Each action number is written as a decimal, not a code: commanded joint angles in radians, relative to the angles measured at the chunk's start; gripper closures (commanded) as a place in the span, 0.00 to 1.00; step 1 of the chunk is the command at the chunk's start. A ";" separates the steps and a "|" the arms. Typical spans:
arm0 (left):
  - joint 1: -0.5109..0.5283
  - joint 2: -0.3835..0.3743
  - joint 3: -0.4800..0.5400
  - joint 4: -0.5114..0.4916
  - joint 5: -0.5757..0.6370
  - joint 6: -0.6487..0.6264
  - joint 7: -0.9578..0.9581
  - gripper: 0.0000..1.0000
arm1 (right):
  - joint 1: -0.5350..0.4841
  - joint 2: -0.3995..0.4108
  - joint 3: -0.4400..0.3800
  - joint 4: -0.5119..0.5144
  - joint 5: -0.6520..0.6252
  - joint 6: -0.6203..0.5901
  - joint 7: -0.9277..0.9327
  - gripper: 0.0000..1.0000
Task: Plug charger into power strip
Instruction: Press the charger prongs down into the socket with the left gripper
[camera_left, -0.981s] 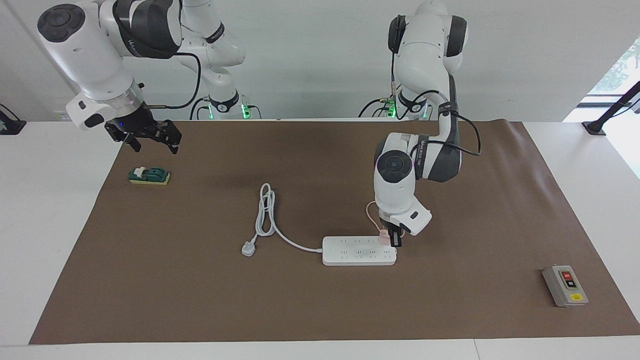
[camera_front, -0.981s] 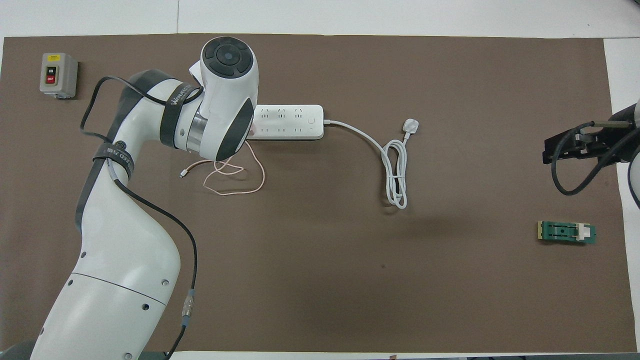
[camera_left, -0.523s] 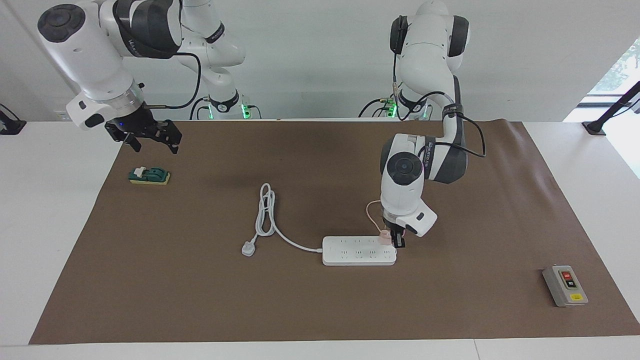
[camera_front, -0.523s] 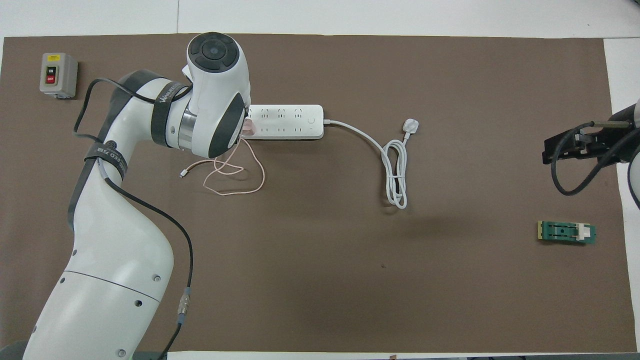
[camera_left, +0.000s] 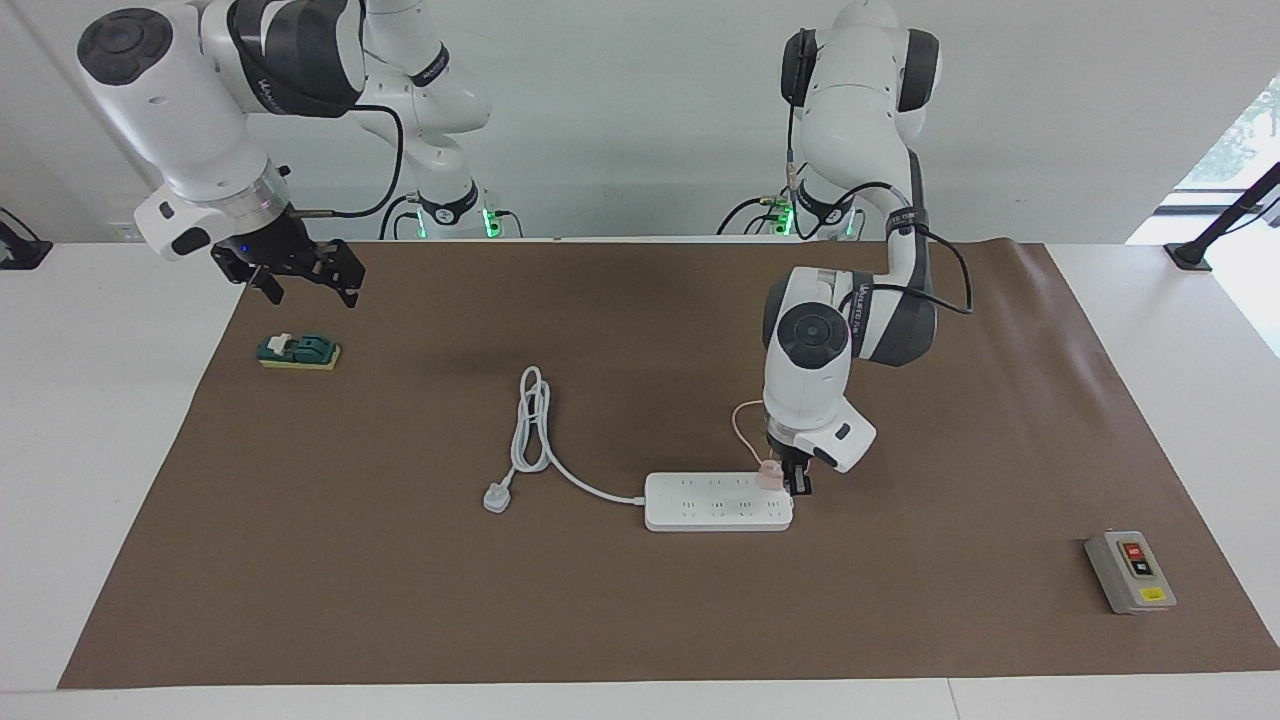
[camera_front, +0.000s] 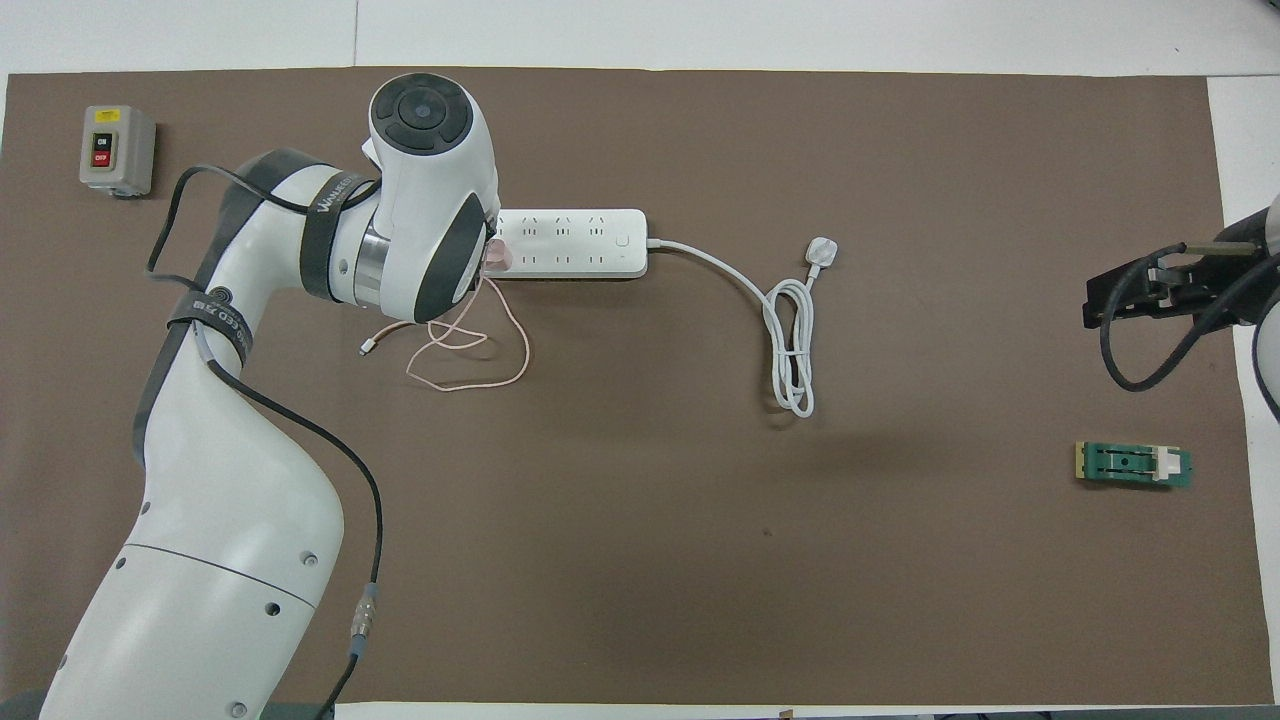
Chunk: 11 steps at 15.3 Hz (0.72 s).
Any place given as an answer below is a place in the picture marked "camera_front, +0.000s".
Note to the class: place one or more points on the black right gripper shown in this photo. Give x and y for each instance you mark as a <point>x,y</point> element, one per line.
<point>1190,300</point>

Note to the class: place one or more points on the pink charger adapter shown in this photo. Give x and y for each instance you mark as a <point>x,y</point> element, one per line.
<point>500,260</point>

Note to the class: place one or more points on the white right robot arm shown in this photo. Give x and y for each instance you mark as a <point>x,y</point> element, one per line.
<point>1270,225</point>

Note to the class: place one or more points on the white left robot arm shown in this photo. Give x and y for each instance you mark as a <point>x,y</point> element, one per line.
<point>220,500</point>

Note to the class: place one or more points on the white power strip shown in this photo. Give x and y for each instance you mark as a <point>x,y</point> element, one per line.
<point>580,245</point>

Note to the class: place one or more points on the brown table mat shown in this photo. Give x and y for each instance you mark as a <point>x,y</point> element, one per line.
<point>640,560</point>

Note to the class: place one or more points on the green knife switch yellow base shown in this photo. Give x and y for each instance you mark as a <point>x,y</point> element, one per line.
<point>1125,463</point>

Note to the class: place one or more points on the grey on-off switch box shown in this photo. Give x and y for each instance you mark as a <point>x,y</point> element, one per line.
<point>115,150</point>

